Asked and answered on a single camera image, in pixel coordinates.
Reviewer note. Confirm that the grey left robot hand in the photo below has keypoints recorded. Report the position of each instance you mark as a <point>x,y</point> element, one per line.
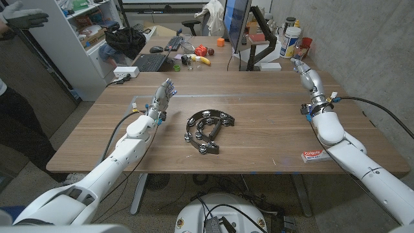
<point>161,97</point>

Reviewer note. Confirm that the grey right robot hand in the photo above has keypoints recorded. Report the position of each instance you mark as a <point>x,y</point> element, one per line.
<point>313,84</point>

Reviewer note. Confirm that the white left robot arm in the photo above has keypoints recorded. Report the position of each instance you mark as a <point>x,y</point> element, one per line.
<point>106,173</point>

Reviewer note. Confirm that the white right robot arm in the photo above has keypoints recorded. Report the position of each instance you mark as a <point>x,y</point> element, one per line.
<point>362,165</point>

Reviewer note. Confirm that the white red toothpaste box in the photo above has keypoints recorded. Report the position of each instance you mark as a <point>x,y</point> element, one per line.
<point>315,156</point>

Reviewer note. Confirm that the black half-moon tambourine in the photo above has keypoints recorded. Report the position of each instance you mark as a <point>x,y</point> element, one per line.
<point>211,149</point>

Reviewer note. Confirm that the person's grey gloved hand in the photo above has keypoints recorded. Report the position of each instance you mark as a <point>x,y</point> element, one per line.
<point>22,19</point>

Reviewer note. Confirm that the small green cup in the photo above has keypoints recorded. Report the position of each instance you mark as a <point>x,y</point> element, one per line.
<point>176,68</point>

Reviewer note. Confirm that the clear plastic cup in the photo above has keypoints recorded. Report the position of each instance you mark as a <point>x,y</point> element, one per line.
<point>299,52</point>

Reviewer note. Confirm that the black laptop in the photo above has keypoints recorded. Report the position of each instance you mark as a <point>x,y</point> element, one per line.
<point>150,62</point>

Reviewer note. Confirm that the clear drinking glass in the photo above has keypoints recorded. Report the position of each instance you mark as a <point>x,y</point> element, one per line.
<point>189,65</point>

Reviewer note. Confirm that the white power strip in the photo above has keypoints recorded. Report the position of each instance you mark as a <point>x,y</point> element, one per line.
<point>126,72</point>

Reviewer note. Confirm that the flat white box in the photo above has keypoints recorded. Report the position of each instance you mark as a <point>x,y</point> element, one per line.
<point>270,66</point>

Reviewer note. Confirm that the white wipes canister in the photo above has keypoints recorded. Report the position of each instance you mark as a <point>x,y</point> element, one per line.
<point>289,43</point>

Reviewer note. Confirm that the black computer mouse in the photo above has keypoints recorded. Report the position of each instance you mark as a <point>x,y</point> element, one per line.
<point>156,49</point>

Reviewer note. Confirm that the black keyboard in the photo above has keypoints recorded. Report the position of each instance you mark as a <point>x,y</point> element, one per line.
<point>174,43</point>

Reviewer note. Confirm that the yellow banana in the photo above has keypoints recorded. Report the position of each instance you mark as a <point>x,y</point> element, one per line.
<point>204,60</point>

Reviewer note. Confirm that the red toy block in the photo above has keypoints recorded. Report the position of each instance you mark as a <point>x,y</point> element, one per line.
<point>201,50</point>

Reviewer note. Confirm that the black bag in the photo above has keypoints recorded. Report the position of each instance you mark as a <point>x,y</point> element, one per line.
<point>126,42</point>

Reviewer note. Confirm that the dark lidded jar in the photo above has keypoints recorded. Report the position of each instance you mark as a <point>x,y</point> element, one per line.
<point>290,22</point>

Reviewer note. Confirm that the dark red apple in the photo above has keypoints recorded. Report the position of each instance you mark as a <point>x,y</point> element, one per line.
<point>211,51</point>

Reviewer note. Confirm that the red book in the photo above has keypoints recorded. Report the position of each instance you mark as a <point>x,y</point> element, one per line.
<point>257,37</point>

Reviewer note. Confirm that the orange cube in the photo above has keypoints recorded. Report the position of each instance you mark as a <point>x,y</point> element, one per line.
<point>220,42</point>

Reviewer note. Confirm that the white hanging coat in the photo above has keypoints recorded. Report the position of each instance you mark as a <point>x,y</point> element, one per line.
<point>215,17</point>

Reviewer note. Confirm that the computer monitor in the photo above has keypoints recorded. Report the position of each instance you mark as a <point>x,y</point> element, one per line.
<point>235,22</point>

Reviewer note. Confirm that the grey table leg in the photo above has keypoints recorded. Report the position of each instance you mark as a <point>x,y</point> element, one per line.
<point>138,194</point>
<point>302,195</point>

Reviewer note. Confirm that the white shelf unit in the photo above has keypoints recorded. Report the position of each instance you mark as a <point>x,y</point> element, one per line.
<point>64,48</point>

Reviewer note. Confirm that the white shoe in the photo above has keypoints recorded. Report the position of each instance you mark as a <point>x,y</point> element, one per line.
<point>75,179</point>

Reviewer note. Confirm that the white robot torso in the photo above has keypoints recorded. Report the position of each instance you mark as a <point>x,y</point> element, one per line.
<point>194,213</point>

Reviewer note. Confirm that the person in black trousers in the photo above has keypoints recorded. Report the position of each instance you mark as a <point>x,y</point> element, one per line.
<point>16,123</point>

